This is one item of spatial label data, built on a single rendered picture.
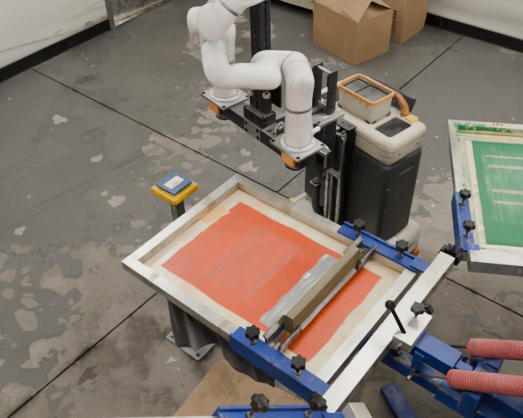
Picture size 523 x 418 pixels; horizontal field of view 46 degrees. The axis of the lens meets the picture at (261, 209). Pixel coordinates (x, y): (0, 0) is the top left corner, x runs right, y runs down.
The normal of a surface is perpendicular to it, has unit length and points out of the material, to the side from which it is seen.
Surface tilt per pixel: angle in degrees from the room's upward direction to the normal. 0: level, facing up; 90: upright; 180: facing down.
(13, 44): 90
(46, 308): 0
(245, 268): 0
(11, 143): 0
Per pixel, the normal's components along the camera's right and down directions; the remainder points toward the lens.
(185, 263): -0.02, -0.74
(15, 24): 0.78, 0.41
